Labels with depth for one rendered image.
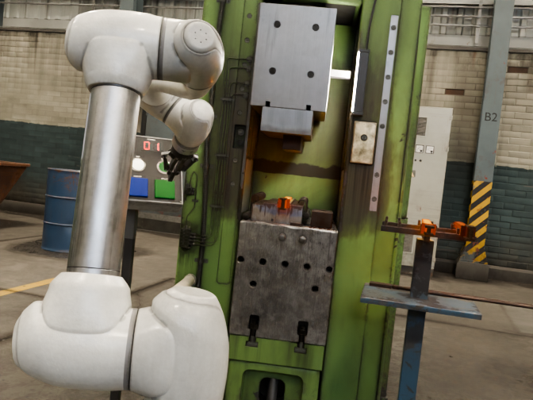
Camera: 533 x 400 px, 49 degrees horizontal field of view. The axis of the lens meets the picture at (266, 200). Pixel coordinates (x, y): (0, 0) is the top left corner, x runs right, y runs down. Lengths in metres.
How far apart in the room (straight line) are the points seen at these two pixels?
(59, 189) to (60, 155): 3.31
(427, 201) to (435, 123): 0.96
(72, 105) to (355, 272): 7.86
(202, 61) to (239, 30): 1.31
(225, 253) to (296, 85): 0.76
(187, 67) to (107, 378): 0.63
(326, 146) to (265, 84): 0.58
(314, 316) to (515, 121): 6.26
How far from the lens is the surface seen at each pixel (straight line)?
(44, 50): 10.32
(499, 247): 8.23
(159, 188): 2.21
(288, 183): 2.78
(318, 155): 2.78
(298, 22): 2.38
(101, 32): 1.26
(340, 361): 2.57
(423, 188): 7.51
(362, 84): 2.44
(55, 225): 6.69
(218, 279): 2.52
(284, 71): 2.34
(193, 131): 1.77
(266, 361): 2.37
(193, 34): 1.22
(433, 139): 7.53
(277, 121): 2.32
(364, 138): 2.44
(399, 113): 2.48
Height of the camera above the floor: 1.12
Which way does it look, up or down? 3 degrees down
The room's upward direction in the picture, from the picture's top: 6 degrees clockwise
